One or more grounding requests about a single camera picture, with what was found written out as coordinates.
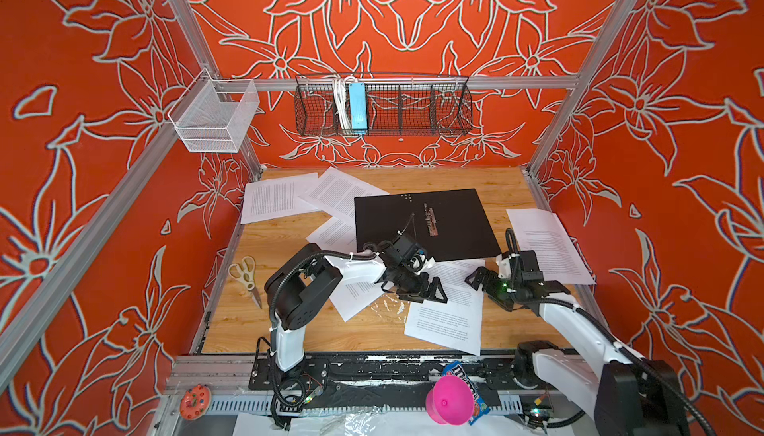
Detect blue box in basket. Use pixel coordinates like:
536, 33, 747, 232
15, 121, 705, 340
347, 81, 368, 135

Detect scissors with cream handles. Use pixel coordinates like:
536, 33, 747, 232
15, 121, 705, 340
228, 256, 263, 309

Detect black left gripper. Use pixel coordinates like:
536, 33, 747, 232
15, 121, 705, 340
391, 264, 447, 302

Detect pink funnel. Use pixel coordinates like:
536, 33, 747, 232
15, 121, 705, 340
425, 374, 479, 426

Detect black wire wall basket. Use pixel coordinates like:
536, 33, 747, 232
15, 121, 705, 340
294, 73, 475, 138

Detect white mesh wall basket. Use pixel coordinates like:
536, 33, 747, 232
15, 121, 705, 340
168, 70, 260, 153

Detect blue folder black inside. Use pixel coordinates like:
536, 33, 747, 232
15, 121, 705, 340
354, 189, 501, 262

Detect printed paper sheet angled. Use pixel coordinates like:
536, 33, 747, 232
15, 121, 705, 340
298, 167, 388, 224

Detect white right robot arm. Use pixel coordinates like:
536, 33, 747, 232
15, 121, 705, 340
465, 251, 694, 435

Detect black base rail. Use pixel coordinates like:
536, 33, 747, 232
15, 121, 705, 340
249, 350, 567, 413

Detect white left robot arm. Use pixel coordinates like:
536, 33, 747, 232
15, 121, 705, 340
265, 232, 449, 372

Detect white cable bundle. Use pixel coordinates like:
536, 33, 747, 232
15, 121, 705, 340
331, 77, 351, 133

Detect metal folder clip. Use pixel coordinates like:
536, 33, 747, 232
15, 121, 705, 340
425, 207, 439, 237

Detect printed paper sheet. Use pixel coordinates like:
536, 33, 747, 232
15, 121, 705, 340
507, 209, 596, 286
240, 173, 318, 224
306, 217, 356, 253
327, 257, 386, 322

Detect blue candy bag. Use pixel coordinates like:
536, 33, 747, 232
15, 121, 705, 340
443, 362, 491, 425

